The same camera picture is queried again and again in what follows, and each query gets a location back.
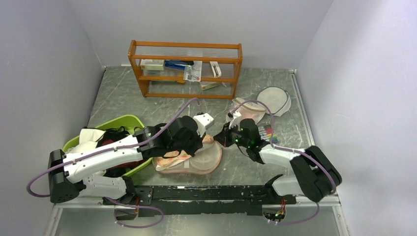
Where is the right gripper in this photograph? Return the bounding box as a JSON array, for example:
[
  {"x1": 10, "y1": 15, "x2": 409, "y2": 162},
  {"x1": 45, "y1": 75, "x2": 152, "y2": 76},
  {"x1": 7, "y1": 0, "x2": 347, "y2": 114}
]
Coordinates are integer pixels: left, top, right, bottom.
[{"x1": 213, "y1": 121, "x2": 250, "y2": 148}]

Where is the floral pink laundry bag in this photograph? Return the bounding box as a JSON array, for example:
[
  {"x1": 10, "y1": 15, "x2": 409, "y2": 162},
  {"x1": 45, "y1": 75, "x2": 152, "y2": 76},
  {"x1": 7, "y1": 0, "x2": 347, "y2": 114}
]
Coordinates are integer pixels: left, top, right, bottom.
[{"x1": 152, "y1": 135, "x2": 222, "y2": 175}]

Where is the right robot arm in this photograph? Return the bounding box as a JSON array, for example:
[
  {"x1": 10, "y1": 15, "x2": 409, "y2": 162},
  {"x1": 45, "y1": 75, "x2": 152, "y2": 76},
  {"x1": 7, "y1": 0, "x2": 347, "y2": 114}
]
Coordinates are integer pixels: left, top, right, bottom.
[{"x1": 214, "y1": 118, "x2": 342, "y2": 204}]

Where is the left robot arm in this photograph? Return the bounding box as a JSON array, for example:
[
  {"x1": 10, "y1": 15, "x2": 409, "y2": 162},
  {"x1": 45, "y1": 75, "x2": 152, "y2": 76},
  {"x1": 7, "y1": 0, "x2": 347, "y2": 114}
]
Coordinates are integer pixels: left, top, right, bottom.
[{"x1": 48, "y1": 114, "x2": 214, "y2": 205}]

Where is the white mesh laundry bag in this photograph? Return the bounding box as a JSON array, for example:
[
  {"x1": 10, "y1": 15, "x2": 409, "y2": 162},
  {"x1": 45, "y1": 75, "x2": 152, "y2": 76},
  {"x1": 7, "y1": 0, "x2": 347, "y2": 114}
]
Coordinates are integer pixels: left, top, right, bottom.
[{"x1": 231, "y1": 97, "x2": 267, "y2": 124}]

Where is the flat round mesh bag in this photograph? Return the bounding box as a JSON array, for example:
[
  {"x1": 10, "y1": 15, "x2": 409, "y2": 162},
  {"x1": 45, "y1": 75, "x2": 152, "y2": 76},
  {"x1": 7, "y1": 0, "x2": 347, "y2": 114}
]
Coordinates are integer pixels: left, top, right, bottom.
[{"x1": 256, "y1": 87, "x2": 292, "y2": 117}]

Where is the black bra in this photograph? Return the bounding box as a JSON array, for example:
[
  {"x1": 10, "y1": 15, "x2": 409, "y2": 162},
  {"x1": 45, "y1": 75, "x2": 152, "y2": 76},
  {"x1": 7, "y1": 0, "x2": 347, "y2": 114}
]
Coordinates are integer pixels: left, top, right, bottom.
[{"x1": 100, "y1": 126, "x2": 130, "y2": 142}]

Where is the dark red bra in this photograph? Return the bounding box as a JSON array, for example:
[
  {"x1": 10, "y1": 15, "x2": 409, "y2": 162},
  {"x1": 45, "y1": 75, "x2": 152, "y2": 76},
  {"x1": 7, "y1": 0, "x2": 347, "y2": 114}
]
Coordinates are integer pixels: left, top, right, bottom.
[{"x1": 96, "y1": 139, "x2": 114, "y2": 148}]

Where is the pack of coloured markers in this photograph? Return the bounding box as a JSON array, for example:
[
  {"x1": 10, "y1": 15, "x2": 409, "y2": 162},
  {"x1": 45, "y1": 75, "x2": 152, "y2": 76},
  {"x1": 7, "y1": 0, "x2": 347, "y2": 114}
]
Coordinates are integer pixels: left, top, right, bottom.
[{"x1": 258, "y1": 124, "x2": 278, "y2": 144}]

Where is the box on lower shelf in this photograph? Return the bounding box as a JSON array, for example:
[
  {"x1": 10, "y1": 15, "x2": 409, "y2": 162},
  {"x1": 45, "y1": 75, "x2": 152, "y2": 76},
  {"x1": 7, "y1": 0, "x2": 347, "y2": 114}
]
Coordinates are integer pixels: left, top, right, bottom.
[{"x1": 200, "y1": 82, "x2": 222, "y2": 91}]

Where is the green plastic basket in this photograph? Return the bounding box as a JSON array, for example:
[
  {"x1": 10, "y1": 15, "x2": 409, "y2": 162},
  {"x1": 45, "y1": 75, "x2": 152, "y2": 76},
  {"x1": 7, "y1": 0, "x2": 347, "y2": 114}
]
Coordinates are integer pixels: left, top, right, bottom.
[{"x1": 62, "y1": 115, "x2": 152, "y2": 177}]

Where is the paper leaflet on shelf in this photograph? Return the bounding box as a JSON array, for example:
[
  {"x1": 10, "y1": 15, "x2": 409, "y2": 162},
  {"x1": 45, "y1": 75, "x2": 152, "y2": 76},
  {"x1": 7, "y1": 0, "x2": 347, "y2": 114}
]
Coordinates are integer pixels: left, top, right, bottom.
[{"x1": 183, "y1": 61, "x2": 203, "y2": 82}]

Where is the white device on shelf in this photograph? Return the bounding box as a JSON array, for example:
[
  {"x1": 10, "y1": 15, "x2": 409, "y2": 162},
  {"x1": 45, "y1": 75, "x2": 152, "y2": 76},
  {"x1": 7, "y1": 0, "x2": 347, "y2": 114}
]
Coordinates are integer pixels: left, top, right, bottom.
[{"x1": 209, "y1": 61, "x2": 222, "y2": 78}]

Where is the blue item on shelf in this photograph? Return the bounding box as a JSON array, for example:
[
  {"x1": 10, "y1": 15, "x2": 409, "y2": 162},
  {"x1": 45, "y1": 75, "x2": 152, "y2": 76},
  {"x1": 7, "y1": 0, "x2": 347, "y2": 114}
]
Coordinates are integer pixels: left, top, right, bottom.
[{"x1": 164, "y1": 60, "x2": 194, "y2": 70}]

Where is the orange wooden shelf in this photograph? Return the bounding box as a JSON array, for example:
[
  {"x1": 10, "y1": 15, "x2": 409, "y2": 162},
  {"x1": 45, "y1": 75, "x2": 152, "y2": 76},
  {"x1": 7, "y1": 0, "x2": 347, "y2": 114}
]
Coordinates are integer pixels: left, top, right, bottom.
[{"x1": 128, "y1": 40, "x2": 243, "y2": 99}]

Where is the white box on shelf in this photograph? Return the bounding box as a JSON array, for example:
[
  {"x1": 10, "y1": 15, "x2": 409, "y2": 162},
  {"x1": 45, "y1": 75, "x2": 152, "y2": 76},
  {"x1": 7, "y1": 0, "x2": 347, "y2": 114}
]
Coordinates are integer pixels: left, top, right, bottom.
[{"x1": 140, "y1": 59, "x2": 165, "y2": 71}]

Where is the white cloth in basket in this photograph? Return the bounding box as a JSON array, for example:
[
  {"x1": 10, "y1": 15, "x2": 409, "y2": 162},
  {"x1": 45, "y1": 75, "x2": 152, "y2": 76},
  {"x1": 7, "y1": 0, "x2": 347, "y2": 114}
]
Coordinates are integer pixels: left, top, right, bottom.
[{"x1": 66, "y1": 128, "x2": 106, "y2": 153}]

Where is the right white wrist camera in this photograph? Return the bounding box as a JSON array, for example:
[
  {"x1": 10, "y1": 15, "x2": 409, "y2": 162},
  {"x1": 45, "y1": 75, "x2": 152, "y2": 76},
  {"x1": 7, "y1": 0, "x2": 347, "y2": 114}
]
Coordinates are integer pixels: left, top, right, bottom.
[{"x1": 226, "y1": 111, "x2": 241, "y2": 129}]

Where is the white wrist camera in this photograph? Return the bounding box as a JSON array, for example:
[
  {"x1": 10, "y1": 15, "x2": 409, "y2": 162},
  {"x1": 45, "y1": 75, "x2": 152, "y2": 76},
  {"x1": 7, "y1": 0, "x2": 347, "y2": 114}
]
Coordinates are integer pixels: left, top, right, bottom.
[
  {"x1": 226, "y1": 111, "x2": 241, "y2": 129},
  {"x1": 193, "y1": 113, "x2": 214, "y2": 138}
]

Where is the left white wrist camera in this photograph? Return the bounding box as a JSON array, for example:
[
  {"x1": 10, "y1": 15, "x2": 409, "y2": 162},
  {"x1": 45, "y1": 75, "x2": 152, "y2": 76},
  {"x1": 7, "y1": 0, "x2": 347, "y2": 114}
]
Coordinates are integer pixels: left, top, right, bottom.
[{"x1": 193, "y1": 113, "x2": 214, "y2": 138}]

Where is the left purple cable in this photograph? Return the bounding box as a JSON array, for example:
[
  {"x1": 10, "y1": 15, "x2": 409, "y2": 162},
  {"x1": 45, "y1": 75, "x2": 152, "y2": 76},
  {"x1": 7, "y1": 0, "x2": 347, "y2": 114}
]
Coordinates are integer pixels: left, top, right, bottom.
[{"x1": 26, "y1": 97, "x2": 201, "y2": 198}]

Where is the purple cable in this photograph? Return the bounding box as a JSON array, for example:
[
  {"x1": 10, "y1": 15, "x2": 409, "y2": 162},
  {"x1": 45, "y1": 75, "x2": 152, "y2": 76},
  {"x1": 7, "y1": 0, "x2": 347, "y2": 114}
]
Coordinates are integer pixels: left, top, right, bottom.
[
  {"x1": 229, "y1": 99, "x2": 337, "y2": 195},
  {"x1": 26, "y1": 97, "x2": 201, "y2": 198}
]

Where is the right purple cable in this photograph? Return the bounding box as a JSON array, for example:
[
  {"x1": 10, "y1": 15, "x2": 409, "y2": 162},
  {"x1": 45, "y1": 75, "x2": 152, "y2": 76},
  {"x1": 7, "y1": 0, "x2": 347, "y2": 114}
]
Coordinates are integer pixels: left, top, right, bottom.
[{"x1": 229, "y1": 99, "x2": 337, "y2": 195}]

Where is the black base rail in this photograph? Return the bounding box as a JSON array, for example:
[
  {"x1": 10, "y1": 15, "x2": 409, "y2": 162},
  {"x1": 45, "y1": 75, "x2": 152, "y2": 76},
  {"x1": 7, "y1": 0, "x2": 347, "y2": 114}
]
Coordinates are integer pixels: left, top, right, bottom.
[{"x1": 103, "y1": 185, "x2": 296, "y2": 217}]

